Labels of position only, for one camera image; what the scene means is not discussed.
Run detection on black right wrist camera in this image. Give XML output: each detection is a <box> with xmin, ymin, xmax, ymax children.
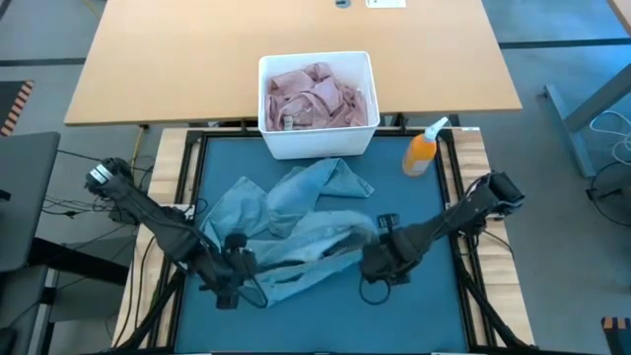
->
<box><xmin>376</xmin><ymin>212</ymin><xmax>402</xmax><ymax>234</ymax></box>

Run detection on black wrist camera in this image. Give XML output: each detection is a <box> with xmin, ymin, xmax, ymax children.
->
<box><xmin>376</xmin><ymin>212</ymin><xmax>402</xmax><ymax>234</ymax></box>
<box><xmin>224</xmin><ymin>233</ymin><xmax>250</xmax><ymax>253</ymax></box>

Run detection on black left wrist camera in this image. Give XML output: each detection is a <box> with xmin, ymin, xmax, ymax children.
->
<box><xmin>224</xmin><ymin>233</ymin><xmax>250</xmax><ymax>253</ymax></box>

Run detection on hazard striped black box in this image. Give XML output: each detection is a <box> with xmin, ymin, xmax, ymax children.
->
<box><xmin>599</xmin><ymin>316</ymin><xmax>631</xmax><ymax>355</ymax></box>

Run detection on black aluminium table frame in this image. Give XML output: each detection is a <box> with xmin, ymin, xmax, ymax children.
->
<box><xmin>98</xmin><ymin>126</ymin><xmax>558</xmax><ymax>355</ymax></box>

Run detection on white plastic laundry bin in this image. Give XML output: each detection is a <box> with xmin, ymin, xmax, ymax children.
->
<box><xmin>257</xmin><ymin>50</ymin><xmax>382</xmax><ymax>161</ymax></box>

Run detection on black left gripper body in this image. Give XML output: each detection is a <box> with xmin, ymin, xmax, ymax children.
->
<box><xmin>198</xmin><ymin>245</ymin><xmax>258</xmax><ymax>311</ymax></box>

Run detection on light blue denim jeans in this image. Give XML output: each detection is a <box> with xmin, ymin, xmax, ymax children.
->
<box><xmin>198</xmin><ymin>157</ymin><xmax>381</xmax><ymax>309</ymax></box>

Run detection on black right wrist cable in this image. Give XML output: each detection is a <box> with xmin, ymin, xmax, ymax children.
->
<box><xmin>358</xmin><ymin>276</ymin><xmax>392</xmax><ymax>307</ymax></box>

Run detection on grey desk leg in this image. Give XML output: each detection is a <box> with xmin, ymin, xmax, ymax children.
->
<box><xmin>543</xmin><ymin>62</ymin><xmax>631</xmax><ymax>178</ymax></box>

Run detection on orange spray bottle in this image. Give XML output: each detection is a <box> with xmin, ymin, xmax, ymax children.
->
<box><xmin>401</xmin><ymin>115</ymin><xmax>451</xmax><ymax>178</ymax></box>

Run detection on white floor cable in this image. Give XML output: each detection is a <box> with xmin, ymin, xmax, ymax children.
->
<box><xmin>589</xmin><ymin>109</ymin><xmax>631</xmax><ymax>167</ymax></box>

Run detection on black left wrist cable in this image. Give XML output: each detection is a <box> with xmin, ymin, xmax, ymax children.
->
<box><xmin>235</xmin><ymin>273</ymin><xmax>270</xmax><ymax>311</ymax></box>

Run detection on tan wooden desk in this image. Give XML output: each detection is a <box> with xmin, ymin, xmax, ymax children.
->
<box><xmin>63</xmin><ymin>0</ymin><xmax>524</xmax><ymax>127</ymax></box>

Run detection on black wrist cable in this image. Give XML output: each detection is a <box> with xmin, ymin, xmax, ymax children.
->
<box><xmin>235</xmin><ymin>273</ymin><xmax>270</xmax><ymax>311</ymax></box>
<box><xmin>358</xmin><ymin>276</ymin><xmax>392</xmax><ymax>307</ymax></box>

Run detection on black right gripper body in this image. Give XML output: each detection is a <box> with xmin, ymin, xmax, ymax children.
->
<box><xmin>359</xmin><ymin>229</ymin><xmax>426</xmax><ymax>285</ymax></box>

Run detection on pink garment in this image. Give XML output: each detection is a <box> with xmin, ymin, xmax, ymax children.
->
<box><xmin>264</xmin><ymin>62</ymin><xmax>370</xmax><ymax>133</ymax></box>

